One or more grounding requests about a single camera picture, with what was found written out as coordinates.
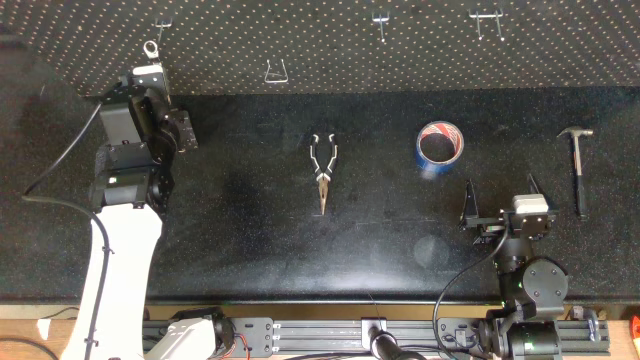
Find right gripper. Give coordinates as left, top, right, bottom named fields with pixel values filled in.
left=458, top=172, right=558, bottom=246

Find wrench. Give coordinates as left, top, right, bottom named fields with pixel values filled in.
left=142, top=39, right=162, bottom=65

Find black pegboard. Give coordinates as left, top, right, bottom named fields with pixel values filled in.
left=0, top=0, right=640, bottom=98

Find roll of blue tape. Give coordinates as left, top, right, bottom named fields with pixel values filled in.
left=413, top=120, right=466, bottom=176

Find hammer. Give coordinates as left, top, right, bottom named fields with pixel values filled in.
left=556, top=125, right=595, bottom=222

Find metal hook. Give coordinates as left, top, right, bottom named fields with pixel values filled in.
left=371, top=11, right=391, bottom=44
left=467, top=8, right=506, bottom=43
left=263, top=58, right=290, bottom=85
left=154, top=18, right=174, bottom=46

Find pliers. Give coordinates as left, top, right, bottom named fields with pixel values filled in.
left=308, top=132, right=340, bottom=217

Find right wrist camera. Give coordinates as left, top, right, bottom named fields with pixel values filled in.
left=509, top=193, right=551, bottom=217

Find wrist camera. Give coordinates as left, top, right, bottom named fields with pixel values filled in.
left=132, top=63, right=166, bottom=77
left=509, top=193, right=551, bottom=217

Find black cable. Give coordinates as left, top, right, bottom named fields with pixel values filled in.
left=432, top=224, right=512, bottom=359
left=20, top=102, right=112, bottom=254

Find mounting rail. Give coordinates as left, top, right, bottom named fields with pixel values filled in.
left=142, top=304, right=612, bottom=360

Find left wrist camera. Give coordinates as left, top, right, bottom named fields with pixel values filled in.
left=132, top=63, right=166, bottom=77

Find thin black wire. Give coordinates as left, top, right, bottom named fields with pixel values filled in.
left=0, top=338, right=57, bottom=360
left=36, top=306, right=81, bottom=321

